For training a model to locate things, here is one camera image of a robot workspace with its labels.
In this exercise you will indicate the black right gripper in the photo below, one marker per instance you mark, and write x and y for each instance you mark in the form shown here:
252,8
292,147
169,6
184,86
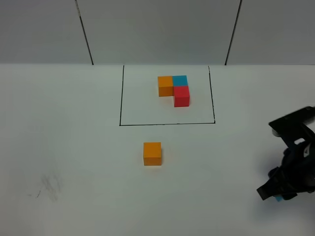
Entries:
295,175

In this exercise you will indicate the blue cube block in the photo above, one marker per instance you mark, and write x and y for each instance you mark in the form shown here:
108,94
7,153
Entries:
278,198

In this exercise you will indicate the orange cube block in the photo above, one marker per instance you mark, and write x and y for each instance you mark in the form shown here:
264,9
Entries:
152,154

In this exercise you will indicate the red template cube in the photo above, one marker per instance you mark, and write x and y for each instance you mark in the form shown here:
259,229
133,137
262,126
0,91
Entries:
181,96

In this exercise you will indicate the blue template cube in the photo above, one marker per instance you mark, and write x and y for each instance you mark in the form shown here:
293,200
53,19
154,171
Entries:
179,81

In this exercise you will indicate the orange template cube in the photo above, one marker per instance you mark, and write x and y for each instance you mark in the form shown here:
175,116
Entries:
165,86

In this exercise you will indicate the black right wrist camera bracket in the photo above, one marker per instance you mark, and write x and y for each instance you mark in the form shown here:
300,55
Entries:
293,126

